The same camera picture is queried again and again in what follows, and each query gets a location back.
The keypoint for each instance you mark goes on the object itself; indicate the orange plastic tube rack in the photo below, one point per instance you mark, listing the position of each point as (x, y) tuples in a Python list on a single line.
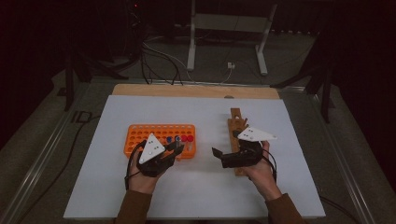
[(146, 132)]

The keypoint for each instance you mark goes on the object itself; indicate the black tripod stand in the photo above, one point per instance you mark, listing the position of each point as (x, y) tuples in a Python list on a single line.
[(69, 81), (325, 93)]

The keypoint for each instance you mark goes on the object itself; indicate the dark equipment tower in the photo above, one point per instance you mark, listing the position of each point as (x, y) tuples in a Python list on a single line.
[(135, 28)]

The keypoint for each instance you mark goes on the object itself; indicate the wooden test tube rack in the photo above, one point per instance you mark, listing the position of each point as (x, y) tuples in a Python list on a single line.
[(235, 124)]

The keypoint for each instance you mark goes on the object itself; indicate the red-capped clear tube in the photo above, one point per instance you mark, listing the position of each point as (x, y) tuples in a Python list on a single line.
[(190, 138), (184, 138)]

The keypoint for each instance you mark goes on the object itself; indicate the person's right hand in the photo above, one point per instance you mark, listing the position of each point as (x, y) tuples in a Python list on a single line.
[(264, 180)]

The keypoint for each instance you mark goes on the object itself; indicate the metal floor rail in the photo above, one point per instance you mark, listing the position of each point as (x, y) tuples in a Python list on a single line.
[(345, 168), (40, 161)]

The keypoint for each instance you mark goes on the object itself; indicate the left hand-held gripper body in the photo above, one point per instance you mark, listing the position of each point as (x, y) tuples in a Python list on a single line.
[(151, 149)]

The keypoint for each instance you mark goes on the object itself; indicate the person's left hand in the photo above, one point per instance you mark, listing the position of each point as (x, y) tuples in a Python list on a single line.
[(141, 183)]

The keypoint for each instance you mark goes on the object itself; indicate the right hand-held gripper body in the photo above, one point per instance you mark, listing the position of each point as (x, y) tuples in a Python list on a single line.
[(246, 155)]

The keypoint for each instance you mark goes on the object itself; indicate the white plug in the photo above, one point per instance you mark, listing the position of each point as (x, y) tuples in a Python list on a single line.
[(230, 65)]

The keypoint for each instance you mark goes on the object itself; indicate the white metal stand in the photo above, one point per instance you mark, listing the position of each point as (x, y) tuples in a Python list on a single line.
[(230, 23)]

